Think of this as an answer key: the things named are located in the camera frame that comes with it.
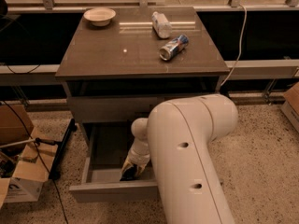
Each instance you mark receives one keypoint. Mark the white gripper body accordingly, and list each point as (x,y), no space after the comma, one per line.
(138,159)

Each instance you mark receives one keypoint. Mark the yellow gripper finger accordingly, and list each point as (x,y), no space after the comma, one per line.
(140,168)

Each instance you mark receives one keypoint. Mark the dark blueberry rxbar wrapper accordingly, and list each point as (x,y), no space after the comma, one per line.
(130,173)

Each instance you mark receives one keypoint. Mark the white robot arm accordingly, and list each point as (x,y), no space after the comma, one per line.
(215,111)

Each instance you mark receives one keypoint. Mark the open grey middle drawer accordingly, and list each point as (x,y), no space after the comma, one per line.
(112,188)

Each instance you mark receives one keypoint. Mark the closed grey top drawer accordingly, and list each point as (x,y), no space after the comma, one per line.
(95,109)

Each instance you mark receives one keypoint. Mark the grey drawer cabinet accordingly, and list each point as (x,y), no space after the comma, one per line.
(123,59)

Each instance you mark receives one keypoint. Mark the black stand leg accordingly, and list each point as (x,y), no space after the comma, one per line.
(54,172)

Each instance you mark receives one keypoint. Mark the open cardboard box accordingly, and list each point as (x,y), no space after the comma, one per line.
(26,156)

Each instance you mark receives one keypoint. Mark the blue silver soda can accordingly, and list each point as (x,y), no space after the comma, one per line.
(173,47)

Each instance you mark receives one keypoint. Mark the white bowl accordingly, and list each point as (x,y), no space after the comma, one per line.
(99,17)

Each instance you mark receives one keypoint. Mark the cardboard box at right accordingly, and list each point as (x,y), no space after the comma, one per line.
(290,108)

